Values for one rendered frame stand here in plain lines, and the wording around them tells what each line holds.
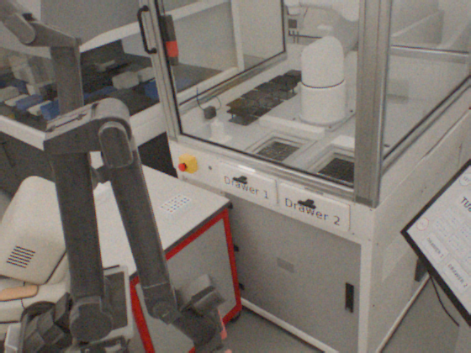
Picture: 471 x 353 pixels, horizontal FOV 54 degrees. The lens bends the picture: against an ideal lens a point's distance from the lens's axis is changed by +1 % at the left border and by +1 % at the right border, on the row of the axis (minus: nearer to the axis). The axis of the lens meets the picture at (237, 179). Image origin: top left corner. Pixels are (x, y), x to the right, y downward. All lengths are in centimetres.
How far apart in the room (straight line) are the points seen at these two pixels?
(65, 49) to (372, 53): 80
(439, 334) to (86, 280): 193
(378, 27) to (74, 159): 90
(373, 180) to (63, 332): 101
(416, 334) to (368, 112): 135
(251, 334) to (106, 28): 162
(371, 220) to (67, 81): 104
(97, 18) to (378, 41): 132
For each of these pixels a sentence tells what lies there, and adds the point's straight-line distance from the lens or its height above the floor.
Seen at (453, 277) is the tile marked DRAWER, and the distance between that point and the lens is 132.
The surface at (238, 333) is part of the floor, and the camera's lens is 246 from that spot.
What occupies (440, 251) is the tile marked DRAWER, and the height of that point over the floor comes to 101.
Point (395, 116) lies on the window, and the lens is 159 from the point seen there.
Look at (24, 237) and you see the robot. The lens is 101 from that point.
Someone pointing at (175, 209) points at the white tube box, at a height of 79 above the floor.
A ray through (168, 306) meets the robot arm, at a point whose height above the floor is 122.
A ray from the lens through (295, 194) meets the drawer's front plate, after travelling 173.
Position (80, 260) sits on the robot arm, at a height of 137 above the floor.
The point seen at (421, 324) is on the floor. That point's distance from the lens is 253.
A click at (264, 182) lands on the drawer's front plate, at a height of 91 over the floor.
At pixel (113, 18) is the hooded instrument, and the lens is 231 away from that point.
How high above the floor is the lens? 189
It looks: 32 degrees down
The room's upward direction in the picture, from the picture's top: 7 degrees counter-clockwise
